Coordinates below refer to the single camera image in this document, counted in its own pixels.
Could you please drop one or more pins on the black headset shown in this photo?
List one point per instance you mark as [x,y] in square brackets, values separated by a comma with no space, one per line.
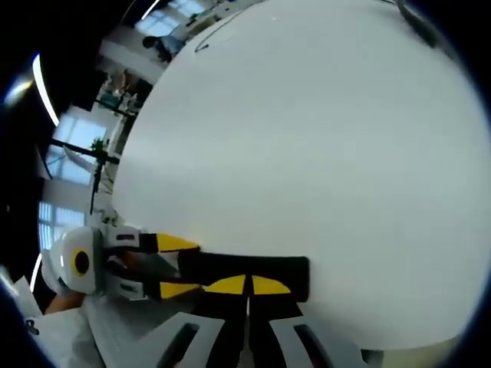
[418,23]

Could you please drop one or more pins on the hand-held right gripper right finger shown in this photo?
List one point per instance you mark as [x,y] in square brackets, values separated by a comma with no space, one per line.
[280,337]

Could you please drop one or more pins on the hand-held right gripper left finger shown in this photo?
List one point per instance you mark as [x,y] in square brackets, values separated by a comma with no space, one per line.
[215,345]

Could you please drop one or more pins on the black tripod stand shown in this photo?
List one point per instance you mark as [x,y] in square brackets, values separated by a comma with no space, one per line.
[96,174]

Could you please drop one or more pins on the black remote control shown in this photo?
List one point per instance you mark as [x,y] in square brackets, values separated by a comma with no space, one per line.
[238,264]

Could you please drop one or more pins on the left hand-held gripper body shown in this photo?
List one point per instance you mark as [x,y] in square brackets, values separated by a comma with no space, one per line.
[73,264]

